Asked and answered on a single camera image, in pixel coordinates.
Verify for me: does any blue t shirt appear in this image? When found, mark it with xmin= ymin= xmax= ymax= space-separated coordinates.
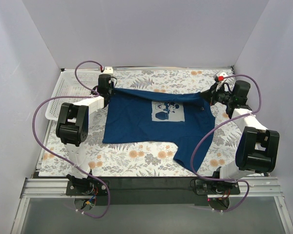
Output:
xmin=103 ymin=88 xmax=215 ymax=171

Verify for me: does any white plastic basket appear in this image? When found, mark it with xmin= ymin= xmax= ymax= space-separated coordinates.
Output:
xmin=45 ymin=69 xmax=100 ymax=121

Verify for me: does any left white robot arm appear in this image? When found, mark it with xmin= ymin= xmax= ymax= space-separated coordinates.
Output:
xmin=56 ymin=74 xmax=117 ymax=195

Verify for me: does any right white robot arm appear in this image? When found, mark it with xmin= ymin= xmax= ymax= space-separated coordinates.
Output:
xmin=201 ymin=78 xmax=280 ymax=194

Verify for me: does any floral table mat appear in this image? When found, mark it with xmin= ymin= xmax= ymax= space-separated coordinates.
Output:
xmin=37 ymin=68 xmax=241 ymax=177

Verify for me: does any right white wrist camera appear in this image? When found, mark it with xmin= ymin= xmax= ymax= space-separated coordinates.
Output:
xmin=213 ymin=72 xmax=228 ymax=90

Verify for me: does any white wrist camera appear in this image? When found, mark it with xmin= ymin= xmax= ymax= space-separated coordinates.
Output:
xmin=213 ymin=72 xmax=228 ymax=90
xmin=101 ymin=66 xmax=114 ymax=76

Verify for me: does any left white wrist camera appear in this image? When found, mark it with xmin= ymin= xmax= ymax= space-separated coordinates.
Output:
xmin=101 ymin=66 xmax=114 ymax=76

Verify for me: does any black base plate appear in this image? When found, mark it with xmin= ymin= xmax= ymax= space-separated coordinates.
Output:
xmin=65 ymin=177 xmax=240 ymax=206

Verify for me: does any aluminium frame rail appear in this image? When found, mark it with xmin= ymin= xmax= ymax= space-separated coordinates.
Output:
xmin=12 ymin=176 xmax=293 ymax=234

